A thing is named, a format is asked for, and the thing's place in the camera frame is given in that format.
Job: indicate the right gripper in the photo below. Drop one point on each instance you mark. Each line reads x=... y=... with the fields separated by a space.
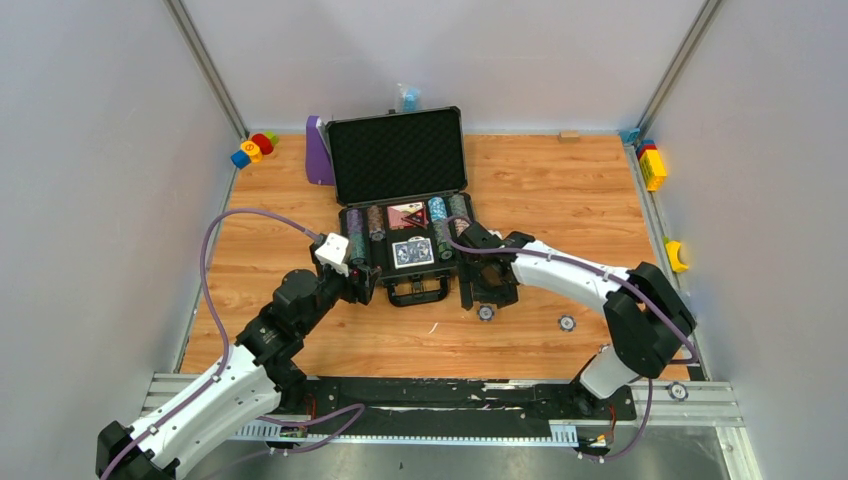
x=471 y=292

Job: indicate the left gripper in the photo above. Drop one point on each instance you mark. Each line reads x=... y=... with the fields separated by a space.
x=361 y=279

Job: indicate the teal poker chip stack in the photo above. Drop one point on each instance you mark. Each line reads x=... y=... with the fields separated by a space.
x=359 y=252

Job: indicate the chip front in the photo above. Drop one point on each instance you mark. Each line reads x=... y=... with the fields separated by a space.
x=486 y=313

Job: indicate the blue playing card deck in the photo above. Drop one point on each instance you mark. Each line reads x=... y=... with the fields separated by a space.
x=407 y=255

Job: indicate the red playing card deck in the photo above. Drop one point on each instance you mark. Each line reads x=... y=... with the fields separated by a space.
x=395 y=212

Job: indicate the red triangular card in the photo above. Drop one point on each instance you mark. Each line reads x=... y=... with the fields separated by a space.
x=415 y=219

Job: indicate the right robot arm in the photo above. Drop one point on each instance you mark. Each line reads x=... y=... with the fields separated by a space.
x=647 y=320

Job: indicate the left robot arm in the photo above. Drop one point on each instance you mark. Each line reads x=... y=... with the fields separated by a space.
x=253 y=377

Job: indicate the black poker set case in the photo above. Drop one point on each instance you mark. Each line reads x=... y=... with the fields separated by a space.
x=400 y=158

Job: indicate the pink white poker chip stack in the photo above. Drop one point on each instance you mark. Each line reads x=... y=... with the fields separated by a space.
x=460 y=225

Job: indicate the purple poker chip stack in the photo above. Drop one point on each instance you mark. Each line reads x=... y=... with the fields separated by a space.
x=354 y=222

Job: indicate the dark green poker chip stack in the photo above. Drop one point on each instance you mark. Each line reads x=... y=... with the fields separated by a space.
x=458 y=206

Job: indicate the brown poker chip stack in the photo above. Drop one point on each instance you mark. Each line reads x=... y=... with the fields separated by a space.
x=375 y=220

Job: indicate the light blue poker chip stack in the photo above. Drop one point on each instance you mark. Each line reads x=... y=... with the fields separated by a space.
x=437 y=209

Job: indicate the purple stand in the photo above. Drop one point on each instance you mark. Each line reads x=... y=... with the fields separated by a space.
x=318 y=164

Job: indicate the small wooden block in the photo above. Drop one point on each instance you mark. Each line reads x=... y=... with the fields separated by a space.
x=569 y=136

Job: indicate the coloured toy cylinders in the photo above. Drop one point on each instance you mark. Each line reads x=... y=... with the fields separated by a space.
x=253 y=150

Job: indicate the light blue bottle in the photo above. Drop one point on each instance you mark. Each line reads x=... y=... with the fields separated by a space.
x=409 y=99

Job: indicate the yellow curved toy piece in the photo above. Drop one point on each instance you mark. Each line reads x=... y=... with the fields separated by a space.
x=674 y=252

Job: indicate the yellow red toy brick block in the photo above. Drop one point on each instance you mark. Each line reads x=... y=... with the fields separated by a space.
x=651 y=165

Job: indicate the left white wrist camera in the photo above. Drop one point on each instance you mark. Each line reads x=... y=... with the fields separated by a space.
x=335 y=251

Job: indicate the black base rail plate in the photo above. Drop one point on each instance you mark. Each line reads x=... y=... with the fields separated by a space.
x=550 y=399

